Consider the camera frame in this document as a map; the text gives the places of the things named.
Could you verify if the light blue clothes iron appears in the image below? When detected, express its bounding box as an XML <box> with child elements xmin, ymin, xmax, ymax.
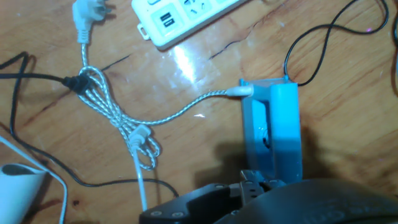
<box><xmin>238</xmin><ymin>77</ymin><xmax>303</xmax><ymax>184</ymax></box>

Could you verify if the black cord with black plug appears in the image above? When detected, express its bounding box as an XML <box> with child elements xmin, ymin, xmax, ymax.
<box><xmin>0</xmin><ymin>51</ymin><xmax>180</xmax><ymax>198</ymax></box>

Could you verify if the white power strip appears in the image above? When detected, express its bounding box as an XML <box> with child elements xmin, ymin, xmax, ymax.
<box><xmin>131</xmin><ymin>0</ymin><xmax>249</xmax><ymax>51</ymax></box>

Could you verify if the white and blue hair dryer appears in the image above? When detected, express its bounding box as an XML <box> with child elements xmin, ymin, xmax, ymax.
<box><xmin>0</xmin><ymin>163</ymin><xmax>47</xmax><ymax>224</ymax></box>

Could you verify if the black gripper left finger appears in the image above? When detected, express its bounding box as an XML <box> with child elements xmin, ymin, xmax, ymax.
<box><xmin>139</xmin><ymin>183</ymin><xmax>243</xmax><ymax>224</ymax></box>

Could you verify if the white cord square plug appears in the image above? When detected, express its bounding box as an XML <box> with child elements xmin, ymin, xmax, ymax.
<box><xmin>0</xmin><ymin>135</ymin><xmax>68</xmax><ymax>224</ymax></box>

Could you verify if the braided iron cord white plug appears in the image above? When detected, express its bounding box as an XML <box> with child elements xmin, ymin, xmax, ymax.
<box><xmin>72</xmin><ymin>0</ymin><xmax>254</xmax><ymax>171</ymax></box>

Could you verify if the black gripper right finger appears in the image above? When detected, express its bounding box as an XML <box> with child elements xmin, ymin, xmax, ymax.
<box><xmin>239</xmin><ymin>169</ymin><xmax>282</xmax><ymax>205</ymax></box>

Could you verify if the glossy wooden board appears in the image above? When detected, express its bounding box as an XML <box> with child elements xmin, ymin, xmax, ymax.
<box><xmin>0</xmin><ymin>0</ymin><xmax>398</xmax><ymax>224</ymax></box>

